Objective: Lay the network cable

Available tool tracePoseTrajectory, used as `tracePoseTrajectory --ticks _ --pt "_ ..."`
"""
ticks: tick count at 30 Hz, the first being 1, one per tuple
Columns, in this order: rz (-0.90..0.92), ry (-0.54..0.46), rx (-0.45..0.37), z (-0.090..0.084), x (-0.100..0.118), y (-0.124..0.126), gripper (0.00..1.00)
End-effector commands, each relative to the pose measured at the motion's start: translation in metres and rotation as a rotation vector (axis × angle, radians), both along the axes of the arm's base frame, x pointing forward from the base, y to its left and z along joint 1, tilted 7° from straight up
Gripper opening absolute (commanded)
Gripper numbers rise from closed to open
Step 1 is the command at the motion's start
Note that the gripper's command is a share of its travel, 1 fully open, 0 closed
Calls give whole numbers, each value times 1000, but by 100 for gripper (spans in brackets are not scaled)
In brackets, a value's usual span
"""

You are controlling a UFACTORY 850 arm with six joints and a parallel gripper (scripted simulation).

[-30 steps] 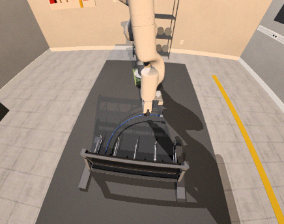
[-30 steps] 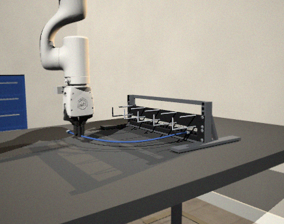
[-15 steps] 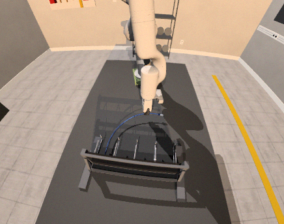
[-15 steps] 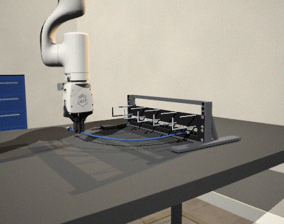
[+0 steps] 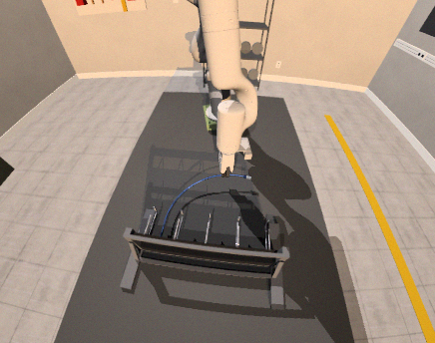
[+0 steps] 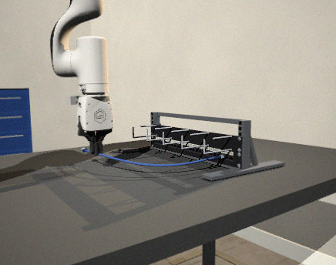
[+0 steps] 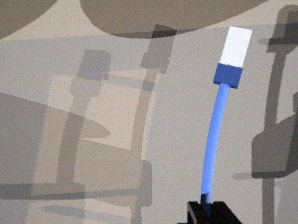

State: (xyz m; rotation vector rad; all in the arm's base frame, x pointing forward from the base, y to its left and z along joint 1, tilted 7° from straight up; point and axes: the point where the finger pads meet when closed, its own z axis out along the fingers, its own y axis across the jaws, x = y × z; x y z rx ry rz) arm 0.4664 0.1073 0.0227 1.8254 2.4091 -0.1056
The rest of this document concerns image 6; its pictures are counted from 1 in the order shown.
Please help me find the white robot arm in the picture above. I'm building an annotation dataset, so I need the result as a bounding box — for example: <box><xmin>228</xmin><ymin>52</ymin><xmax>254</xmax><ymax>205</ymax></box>
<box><xmin>50</xmin><ymin>0</ymin><xmax>109</xmax><ymax>95</ymax></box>

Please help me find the black network patch panel rack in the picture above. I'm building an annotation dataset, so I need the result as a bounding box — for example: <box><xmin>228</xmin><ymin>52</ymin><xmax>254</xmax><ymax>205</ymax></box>
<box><xmin>119</xmin><ymin>112</ymin><xmax>285</xmax><ymax>181</ymax></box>

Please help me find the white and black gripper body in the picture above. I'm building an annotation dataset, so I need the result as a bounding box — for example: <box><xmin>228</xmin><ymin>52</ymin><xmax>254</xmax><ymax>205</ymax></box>
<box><xmin>77</xmin><ymin>95</ymin><xmax>114</xmax><ymax>132</ymax></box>

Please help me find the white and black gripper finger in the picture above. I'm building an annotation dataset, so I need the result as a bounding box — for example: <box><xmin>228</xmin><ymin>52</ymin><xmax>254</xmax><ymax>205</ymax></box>
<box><xmin>78</xmin><ymin>123</ymin><xmax>99</xmax><ymax>156</ymax></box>
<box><xmin>96</xmin><ymin>129</ymin><xmax>112</xmax><ymax>154</ymax></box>

